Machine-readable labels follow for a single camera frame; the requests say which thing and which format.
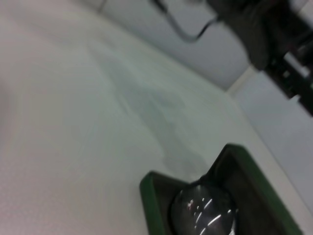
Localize green glasses case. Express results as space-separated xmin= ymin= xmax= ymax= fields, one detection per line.
xmin=139 ymin=143 xmax=304 ymax=235

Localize black thin-framed glasses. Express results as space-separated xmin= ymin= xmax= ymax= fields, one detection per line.
xmin=168 ymin=176 xmax=239 ymax=235

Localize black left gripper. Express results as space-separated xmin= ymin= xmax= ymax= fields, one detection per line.
xmin=207 ymin=0 xmax=313 ymax=114

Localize left gripper cable with plug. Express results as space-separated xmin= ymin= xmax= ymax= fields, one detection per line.
xmin=151 ymin=0 xmax=221 ymax=44

